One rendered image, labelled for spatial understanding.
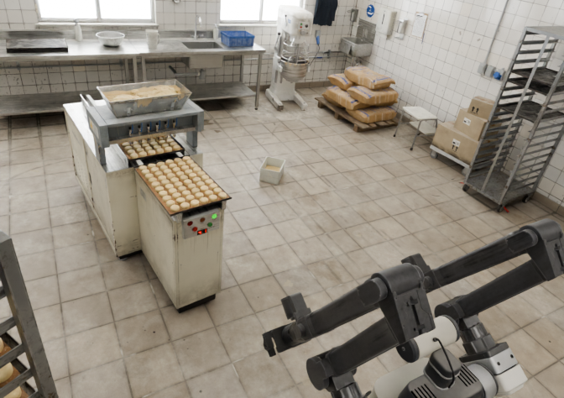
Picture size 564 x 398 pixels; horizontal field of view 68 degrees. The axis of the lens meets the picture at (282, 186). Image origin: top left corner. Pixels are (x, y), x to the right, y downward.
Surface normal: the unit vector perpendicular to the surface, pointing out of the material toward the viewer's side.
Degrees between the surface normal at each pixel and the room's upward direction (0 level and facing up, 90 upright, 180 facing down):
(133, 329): 0
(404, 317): 46
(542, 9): 90
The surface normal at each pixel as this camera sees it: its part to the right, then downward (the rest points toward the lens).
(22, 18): 0.47, 0.51
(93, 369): 0.11, -0.84
